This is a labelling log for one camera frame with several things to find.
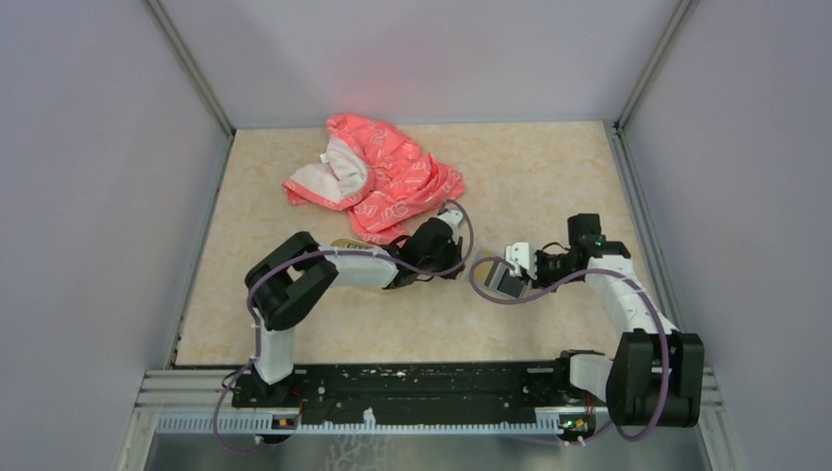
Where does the white slotted cable duct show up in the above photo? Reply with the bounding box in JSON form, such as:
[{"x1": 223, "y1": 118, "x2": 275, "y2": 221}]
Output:
[{"x1": 156, "y1": 413, "x2": 562, "y2": 435}]

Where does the gold black-stripe credit card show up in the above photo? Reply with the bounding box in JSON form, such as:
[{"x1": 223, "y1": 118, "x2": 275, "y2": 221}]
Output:
[{"x1": 473, "y1": 255, "x2": 506, "y2": 290}]

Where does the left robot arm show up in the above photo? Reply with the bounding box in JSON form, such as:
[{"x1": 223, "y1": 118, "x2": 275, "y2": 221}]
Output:
[{"x1": 244, "y1": 210, "x2": 467, "y2": 406}]

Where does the beige blue card holder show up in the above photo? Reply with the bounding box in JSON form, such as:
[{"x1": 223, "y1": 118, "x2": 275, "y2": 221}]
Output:
[{"x1": 470, "y1": 249, "x2": 528, "y2": 299}]

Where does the purple cable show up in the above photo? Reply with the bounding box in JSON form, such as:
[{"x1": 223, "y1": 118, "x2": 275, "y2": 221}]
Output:
[
  {"x1": 213, "y1": 198, "x2": 476, "y2": 455},
  {"x1": 467, "y1": 256, "x2": 673, "y2": 445}
]

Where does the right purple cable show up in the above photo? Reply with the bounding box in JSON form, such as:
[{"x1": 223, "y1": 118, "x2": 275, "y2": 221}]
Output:
[{"x1": 467, "y1": 256, "x2": 673, "y2": 445}]

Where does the gold card tin box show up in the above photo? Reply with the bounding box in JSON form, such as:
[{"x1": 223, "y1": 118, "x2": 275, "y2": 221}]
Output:
[{"x1": 329, "y1": 237, "x2": 389, "y2": 257}]

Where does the pink patterned cloth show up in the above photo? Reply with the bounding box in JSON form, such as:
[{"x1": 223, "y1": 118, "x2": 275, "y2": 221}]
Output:
[{"x1": 283, "y1": 114, "x2": 465, "y2": 244}]

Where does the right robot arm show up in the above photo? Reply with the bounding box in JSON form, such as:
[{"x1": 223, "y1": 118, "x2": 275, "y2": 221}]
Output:
[{"x1": 531, "y1": 213, "x2": 704, "y2": 428}]

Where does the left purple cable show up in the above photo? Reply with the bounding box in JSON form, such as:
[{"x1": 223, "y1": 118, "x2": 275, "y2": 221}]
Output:
[{"x1": 213, "y1": 198, "x2": 476, "y2": 455}]

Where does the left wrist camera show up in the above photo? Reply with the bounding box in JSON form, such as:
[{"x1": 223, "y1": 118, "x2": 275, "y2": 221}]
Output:
[{"x1": 437, "y1": 209, "x2": 465, "y2": 237}]

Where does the thin credit card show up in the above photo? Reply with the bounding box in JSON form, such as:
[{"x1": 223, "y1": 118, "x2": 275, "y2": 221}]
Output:
[{"x1": 496, "y1": 274, "x2": 527, "y2": 299}]

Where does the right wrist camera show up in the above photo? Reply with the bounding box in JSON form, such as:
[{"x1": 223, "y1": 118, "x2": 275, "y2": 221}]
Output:
[{"x1": 504, "y1": 241, "x2": 537, "y2": 281}]

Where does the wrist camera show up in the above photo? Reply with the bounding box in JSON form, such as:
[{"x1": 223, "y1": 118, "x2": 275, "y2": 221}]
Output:
[
  {"x1": 504, "y1": 241, "x2": 537, "y2": 281},
  {"x1": 437, "y1": 209, "x2": 465, "y2": 237}
]

